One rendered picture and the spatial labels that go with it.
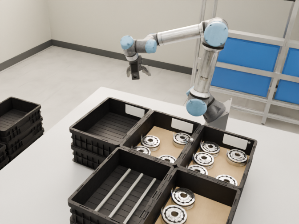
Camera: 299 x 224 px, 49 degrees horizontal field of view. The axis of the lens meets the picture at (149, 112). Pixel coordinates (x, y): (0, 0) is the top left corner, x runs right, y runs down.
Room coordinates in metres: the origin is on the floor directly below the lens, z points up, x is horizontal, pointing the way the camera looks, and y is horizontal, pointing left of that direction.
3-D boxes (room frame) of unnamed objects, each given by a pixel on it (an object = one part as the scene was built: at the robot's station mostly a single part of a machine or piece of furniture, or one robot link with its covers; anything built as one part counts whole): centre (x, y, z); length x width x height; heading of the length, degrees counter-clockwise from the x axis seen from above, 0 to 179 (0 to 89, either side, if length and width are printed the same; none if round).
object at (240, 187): (1.25, -0.35, 0.92); 0.40 x 0.30 x 0.02; 156
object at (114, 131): (1.49, 0.20, 0.87); 0.40 x 0.30 x 0.11; 156
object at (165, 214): (0.91, -0.13, 0.86); 0.10 x 0.10 x 0.01
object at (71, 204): (1.01, 0.09, 0.92); 0.40 x 0.30 x 0.02; 156
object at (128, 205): (1.01, 0.09, 0.87); 0.40 x 0.30 x 0.11; 156
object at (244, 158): (1.32, -0.46, 0.86); 0.10 x 0.10 x 0.01
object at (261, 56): (3.14, -0.86, 0.60); 0.72 x 0.03 x 0.56; 70
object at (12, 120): (2.00, 1.04, 0.37); 0.40 x 0.30 x 0.45; 160
